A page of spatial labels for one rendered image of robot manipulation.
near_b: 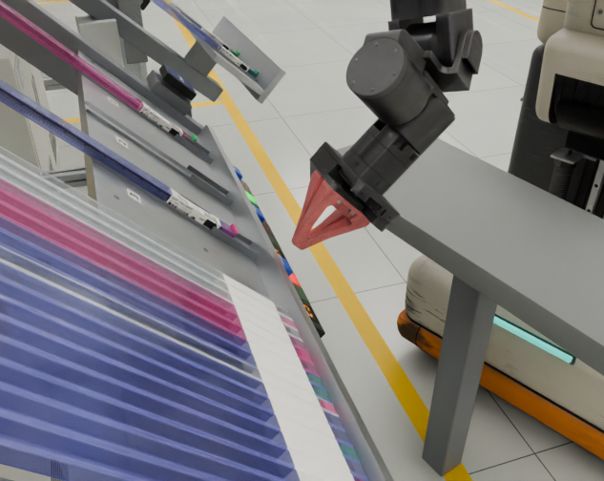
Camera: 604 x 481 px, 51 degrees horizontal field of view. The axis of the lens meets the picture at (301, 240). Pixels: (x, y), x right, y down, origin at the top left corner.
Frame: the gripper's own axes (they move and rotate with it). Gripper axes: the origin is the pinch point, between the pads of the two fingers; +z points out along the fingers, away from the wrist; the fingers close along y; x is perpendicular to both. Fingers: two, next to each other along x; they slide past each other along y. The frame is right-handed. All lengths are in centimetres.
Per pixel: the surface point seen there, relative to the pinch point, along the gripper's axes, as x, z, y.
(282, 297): -3.2, 3.4, 8.5
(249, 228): -3.5, 3.1, -3.6
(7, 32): -30.2, 7.4, -29.8
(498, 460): 84, 17, -15
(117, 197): -20.1, 4.7, 5.4
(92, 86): -21.5, 4.2, -19.1
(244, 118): 75, 17, -197
